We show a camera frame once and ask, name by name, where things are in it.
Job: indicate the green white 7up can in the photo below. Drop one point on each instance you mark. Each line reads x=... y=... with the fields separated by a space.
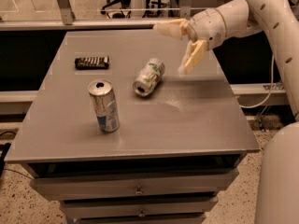
x=149 y=77

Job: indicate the grey metal railing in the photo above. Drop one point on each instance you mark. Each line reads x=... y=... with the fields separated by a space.
x=31 y=15

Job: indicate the top grey drawer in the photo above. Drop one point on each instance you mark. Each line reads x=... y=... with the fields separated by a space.
x=133 y=185

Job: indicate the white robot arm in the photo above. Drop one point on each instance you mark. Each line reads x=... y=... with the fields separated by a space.
x=278 y=196

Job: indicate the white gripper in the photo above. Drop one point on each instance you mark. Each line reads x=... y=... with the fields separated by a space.
x=206 y=27

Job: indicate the silver blue energy drink can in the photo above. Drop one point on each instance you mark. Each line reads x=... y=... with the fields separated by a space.
x=104 y=103

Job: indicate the dark snack bar wrapper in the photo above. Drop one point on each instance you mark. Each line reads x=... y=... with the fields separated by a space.
x=90 y=63

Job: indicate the grey drawer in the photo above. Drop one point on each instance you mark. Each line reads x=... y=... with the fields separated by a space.
x=133 y=185
x=140 y=208

